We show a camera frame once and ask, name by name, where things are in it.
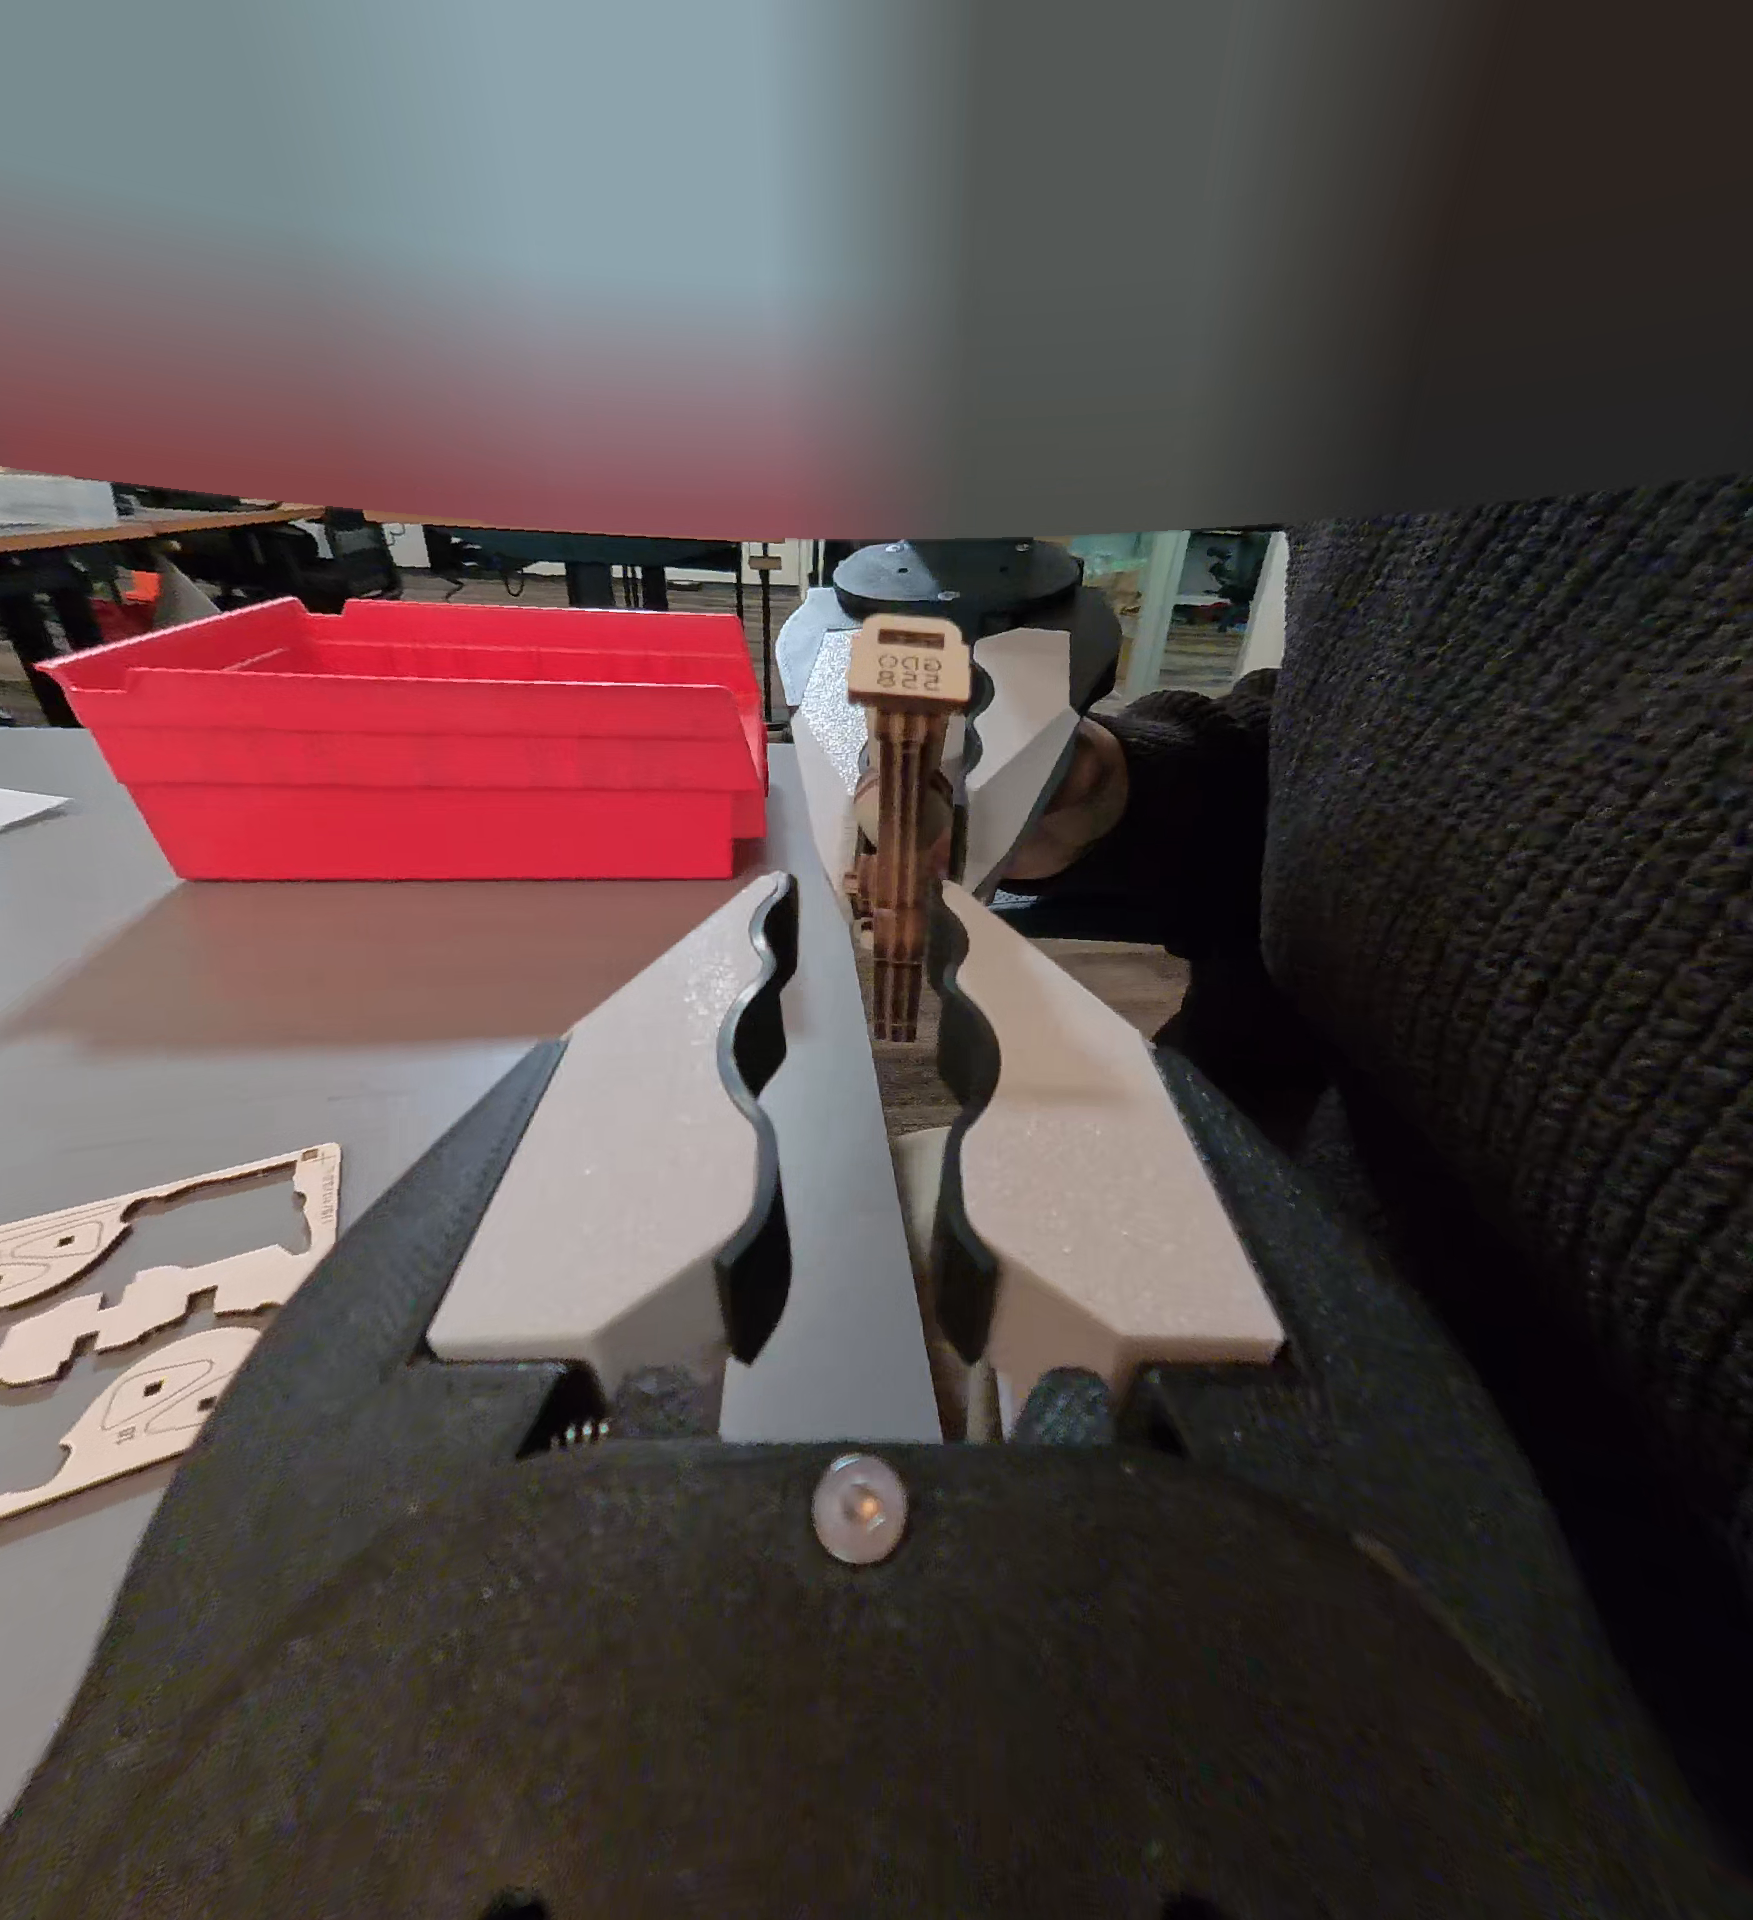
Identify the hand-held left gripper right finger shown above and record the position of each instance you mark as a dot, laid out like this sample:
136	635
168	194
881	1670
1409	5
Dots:
1116	1200

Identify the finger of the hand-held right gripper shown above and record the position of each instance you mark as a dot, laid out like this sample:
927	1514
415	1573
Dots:
1025	721
823	721

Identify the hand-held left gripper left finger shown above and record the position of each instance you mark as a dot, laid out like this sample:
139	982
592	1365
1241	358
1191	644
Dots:
592	1200

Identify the wooden puzzle model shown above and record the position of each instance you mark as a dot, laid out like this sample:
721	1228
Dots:
906	840

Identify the cut-out wooden puzzle sheet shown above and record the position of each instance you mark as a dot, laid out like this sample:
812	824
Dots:
171	1389

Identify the person's right forearm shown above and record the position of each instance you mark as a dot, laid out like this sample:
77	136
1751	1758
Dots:
1206	809

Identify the person's right hand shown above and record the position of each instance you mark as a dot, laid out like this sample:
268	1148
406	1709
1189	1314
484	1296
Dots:
1086	796

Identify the red plastic bin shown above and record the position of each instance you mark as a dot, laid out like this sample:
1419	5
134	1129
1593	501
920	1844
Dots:
439	809

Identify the person's black knit sweater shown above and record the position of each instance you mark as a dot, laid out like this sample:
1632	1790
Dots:
1535	901

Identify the wooden background table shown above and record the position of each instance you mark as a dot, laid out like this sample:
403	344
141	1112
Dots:
66	534

